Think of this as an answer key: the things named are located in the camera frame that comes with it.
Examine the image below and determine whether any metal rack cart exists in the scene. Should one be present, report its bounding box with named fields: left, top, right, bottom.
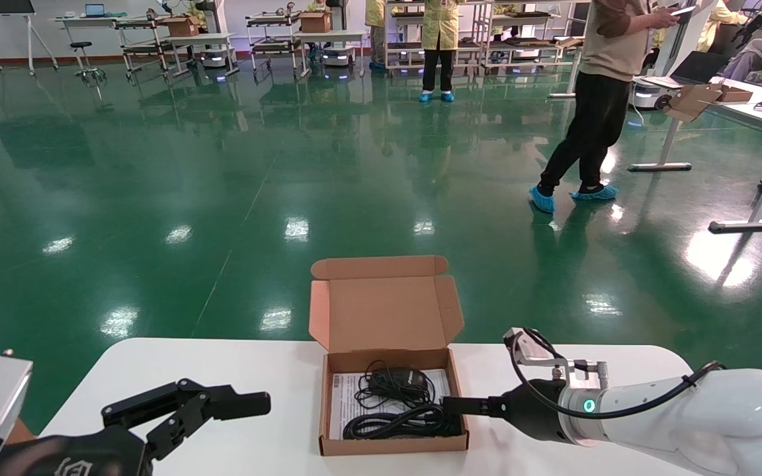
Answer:
left=247, top=10, right=309, bottom=77
left=116, top=15, right=170, bottom=80

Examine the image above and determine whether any white metal shelving rack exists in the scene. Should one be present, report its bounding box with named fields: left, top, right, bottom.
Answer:
left=480, top=0, right=587, bottom=73
left=384, top=0, right=487, bottom=73

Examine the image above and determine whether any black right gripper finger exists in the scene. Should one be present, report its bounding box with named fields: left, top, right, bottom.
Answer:
left=443, top=397, right=507, bottom=418

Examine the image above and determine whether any black power adapter with cable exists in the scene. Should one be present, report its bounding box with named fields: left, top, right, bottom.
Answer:
left=355, top=360, right=436, bottom=409

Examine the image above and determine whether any coiled black power cable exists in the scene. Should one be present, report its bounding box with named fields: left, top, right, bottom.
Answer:
left=343, top=402, right=462, bottom=440

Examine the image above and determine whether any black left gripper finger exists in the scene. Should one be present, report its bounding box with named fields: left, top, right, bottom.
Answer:
left=102, top=379, right=271, bottom=463

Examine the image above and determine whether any brown cardboard storage box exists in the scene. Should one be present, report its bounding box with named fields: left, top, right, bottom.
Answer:
left=308, top=256, right=470, bottom=457

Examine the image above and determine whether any black laptop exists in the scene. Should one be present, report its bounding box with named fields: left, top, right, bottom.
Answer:
left=649, top=52, right=732, bottom=90

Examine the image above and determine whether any black swivel stool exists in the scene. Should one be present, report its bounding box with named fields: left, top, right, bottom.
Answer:
left=70, top=42, right=107, bottom=85

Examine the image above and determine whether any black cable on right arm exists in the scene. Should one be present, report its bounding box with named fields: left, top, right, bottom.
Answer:
left=510, top=327, right=727, bottom=420

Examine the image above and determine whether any person in beige sweater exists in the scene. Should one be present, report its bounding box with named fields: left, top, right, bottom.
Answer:
left=530, top=0, right=696, bottom=214

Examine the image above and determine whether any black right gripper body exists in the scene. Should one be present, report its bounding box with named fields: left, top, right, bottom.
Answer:
left=500, top=380, right=580, bottom=442

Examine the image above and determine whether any standing person in yellow coat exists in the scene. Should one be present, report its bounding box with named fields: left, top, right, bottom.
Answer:
left=419, top=0, right=462, bottom=103

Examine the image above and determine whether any white printed paper sheet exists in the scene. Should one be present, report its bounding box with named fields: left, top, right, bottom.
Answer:
left=330, top=369, right=453, bottom=440

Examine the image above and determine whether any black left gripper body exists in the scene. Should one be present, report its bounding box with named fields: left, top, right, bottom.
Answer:
left=0, top=426, right=153, bottom=476

